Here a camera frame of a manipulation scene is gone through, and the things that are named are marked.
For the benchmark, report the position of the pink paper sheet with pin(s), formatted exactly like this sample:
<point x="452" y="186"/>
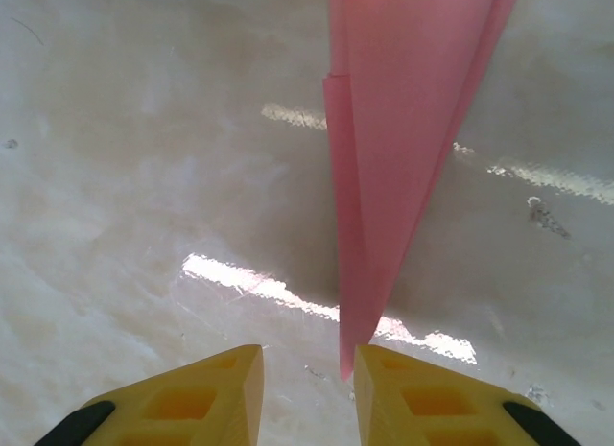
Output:
<point x="398" y="129"/>

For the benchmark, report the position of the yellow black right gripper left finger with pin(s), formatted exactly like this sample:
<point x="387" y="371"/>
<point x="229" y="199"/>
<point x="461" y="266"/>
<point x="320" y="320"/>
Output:
<point x="192" y="403"/>

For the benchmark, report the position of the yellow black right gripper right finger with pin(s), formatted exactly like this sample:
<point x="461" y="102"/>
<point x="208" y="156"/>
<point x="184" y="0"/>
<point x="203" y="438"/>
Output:
<point x="432" y="407"/>

